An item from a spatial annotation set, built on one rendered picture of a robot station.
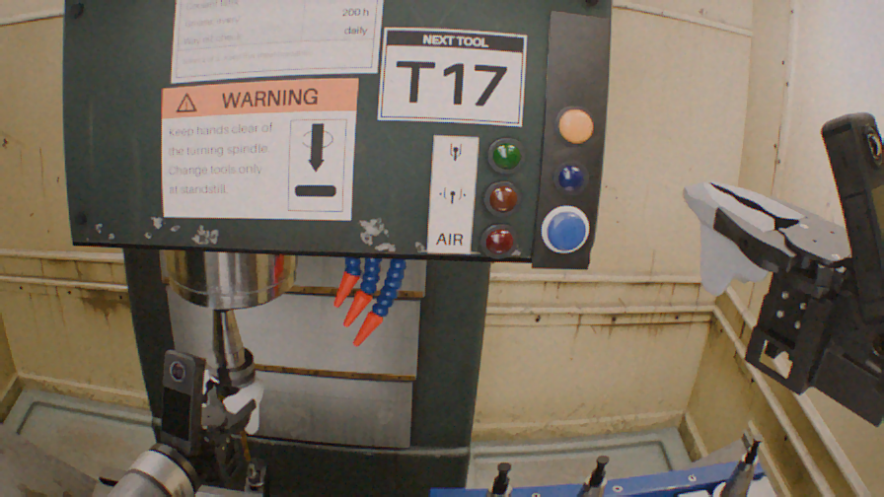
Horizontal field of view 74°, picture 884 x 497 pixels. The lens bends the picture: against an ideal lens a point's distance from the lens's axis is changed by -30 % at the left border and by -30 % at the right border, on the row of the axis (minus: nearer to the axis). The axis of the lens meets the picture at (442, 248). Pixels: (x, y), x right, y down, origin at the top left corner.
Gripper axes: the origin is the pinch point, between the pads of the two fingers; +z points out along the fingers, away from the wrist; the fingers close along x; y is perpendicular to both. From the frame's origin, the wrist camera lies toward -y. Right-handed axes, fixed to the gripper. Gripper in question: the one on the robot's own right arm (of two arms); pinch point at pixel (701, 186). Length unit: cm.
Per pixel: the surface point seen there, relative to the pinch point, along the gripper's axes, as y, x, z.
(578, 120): -0.5, 0.0, 12.3
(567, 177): 3.9, -0.3, 12.6
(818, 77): 0, 95, 37
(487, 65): -3.9, -5.3, 16.2
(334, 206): 7.0, -13.9, 21.2
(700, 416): 98, 108, 57
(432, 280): 46, 30, 74
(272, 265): 19.1, -12.5, 38.0
